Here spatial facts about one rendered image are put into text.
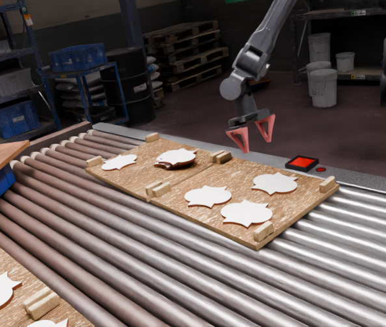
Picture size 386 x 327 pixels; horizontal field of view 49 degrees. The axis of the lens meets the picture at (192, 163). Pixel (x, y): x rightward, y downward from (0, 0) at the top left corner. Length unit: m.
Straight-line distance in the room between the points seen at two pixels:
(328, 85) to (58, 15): 3.82
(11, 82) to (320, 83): 3.55
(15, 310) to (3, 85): 4.59
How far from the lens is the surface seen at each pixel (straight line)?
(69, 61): 4.66
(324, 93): 4.89
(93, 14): 6.82
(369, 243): 1.01
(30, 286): 1.05
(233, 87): 1.08
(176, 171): 1.40
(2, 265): 1.17
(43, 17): 6.42
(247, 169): 1.34
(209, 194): 1.20
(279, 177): 1.25
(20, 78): 5.56
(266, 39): 1.14
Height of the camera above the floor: 1.50
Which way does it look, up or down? 23 degrees down
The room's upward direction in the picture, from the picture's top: 10 degrees counter-clockwise
